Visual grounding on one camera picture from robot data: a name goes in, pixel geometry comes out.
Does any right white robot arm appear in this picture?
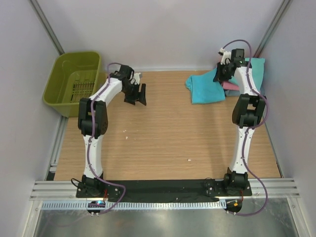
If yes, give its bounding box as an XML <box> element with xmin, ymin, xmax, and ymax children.
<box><xmin>213</xmin><ymin>48</ymin><xmax>266</xmax><ymax>196</ymax></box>

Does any blue t shirt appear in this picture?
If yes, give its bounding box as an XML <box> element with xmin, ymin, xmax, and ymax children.
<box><xmin>185</xmin><ymin>69</ymin><xmax>225</xmax><ymax>104</ymax></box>

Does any folded pink t shirt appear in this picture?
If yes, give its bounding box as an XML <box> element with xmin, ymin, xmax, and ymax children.
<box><xmin>222</xmin><ymin>81</ymin><xmax>239</xmax><ymax>91</ymax></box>

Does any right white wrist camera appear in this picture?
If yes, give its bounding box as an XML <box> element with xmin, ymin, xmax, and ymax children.
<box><xmin>218</xmin><ymin>48</ymin><xmax>231</xmax><ymax>65</ymax></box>

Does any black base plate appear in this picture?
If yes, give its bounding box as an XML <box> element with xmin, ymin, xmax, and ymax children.
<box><xmin>76</xmin><ymin>178</ymin><xmax>252</xmax><ymax>203</ymax></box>

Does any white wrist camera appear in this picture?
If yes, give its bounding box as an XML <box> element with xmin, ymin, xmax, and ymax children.
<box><xmin>218</xmin><ymin>48</ymin><xmax>231</xmax><ymax>65</ymax></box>
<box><xmin>130</xmin><ymin>73</ymin><xmax>142</xmax><ymax>85</ymax></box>

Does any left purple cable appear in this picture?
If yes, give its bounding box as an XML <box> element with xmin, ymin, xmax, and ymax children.
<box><xmin>87</xmin><ymin>63</ymin><xmax>126</xmax><ymax>214</ymax></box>

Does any green plastic bin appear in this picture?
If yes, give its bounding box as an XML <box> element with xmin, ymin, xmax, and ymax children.
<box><xmin>42</xmin><ymin>51</ymin><xmax>105</xmax><ymax>118</ymax></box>

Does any aluminium frame rail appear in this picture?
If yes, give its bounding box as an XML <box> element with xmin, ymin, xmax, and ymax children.
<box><xmin>30</xmin><ymin>178</ymin><xmax>299</xmax><ymax>203</ymax></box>

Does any slotted cable duct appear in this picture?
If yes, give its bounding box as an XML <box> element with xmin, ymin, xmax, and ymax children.
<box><xmin>41</xmin><ymin>200</ymin><xmax>226</xmax><ymax>210</ymax></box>

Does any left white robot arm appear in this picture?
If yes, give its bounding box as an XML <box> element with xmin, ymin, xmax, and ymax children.
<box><xmin>76</xmin><ymin>64</ymin><xmax>147</xmax><ymax>198</ymax></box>

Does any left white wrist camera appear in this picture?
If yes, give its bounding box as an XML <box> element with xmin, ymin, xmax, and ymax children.
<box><xmin>130</xmin><ymin>73</ymin><xmax>142</xmax><ymax>85</ymax></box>

